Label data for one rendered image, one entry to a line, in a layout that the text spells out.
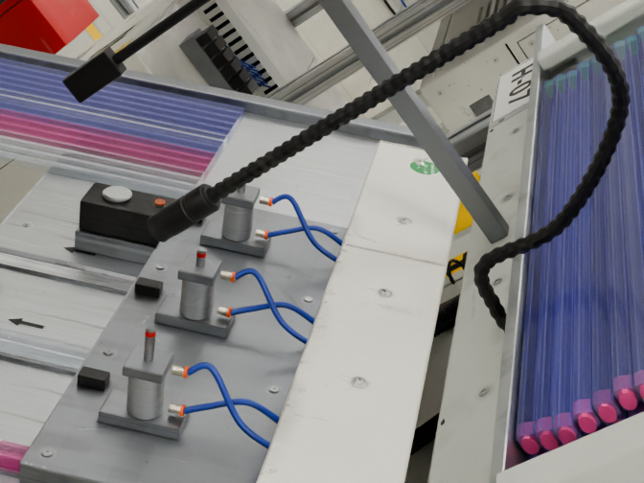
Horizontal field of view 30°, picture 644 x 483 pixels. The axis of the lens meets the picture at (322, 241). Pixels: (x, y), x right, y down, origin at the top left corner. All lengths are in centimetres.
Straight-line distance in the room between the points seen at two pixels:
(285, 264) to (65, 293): 18
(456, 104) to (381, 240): 117
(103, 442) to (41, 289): 26
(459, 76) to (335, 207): 96
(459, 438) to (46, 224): 46
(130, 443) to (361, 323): 18
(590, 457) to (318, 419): 21
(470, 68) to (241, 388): 133
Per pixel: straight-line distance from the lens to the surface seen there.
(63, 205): 107
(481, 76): 204
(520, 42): 202
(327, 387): 75
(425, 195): 98
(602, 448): 56
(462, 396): 75
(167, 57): 223
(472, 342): 80
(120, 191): 99
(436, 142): 88
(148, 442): 72
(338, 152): 121
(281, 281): 88
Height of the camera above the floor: 161
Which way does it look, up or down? 25 degrees down
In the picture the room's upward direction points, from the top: 61 degrees clockwise
